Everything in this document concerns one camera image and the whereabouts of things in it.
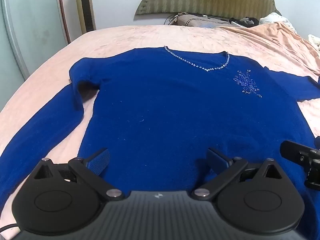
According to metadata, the blue beaded sweater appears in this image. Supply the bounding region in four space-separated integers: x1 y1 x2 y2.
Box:
0 46 320 233

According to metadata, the gold tower heater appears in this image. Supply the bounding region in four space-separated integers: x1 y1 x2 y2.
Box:
74 0 97 34

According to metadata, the orange blanket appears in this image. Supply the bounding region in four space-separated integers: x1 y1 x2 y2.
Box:
212 21 320 78

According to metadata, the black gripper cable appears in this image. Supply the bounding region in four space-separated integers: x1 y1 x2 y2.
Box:
0 223 20 233

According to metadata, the white patterned pillow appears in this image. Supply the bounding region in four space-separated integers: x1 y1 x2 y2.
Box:
259 13 298 34

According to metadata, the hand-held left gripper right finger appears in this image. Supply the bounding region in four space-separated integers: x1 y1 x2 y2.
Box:
191 147 283 201

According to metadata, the white crumpled quilt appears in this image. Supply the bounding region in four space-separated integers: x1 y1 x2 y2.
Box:
307 34 320 53

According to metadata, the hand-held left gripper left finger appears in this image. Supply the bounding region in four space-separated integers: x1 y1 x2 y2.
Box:
33 148 126 201

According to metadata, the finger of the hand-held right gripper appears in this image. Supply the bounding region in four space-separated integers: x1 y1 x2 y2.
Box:
279 140 320 167

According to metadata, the pink floral bed sheet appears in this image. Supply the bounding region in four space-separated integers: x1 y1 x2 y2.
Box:
0 24 320 240

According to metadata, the brown pillow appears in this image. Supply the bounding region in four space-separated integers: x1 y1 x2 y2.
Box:
172 12 233 28

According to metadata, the floral glass wardrobe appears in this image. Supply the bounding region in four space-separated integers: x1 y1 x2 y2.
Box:
0 0 68 81

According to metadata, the dark cloth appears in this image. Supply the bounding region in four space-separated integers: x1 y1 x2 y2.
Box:
229 16 261 27

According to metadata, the thin bedside cable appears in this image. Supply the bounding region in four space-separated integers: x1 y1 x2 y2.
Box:
166 14 181 26

